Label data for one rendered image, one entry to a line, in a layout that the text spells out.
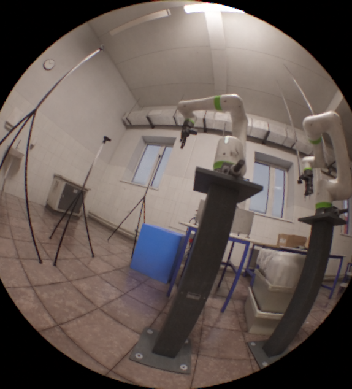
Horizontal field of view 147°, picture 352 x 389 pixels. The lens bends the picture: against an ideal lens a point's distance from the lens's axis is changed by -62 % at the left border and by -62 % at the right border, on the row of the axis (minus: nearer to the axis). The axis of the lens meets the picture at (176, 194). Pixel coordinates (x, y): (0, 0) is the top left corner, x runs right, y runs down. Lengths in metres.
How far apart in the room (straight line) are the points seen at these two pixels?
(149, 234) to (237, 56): 4.08
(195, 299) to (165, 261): 1.07
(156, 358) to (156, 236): 1.25
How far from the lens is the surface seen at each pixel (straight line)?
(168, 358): 0.87
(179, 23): 3.96
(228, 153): 0.61
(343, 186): 1.00
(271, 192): 3.95
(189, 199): 3.13
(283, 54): 4.03
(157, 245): 1.60
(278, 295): 1.15
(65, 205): 3.27
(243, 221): 1.42
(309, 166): 1.32
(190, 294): 0.57
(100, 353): 0.82
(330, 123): 0.99
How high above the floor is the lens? 0.71
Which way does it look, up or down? 12 degrees up
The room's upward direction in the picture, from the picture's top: 17 degrees clockwise
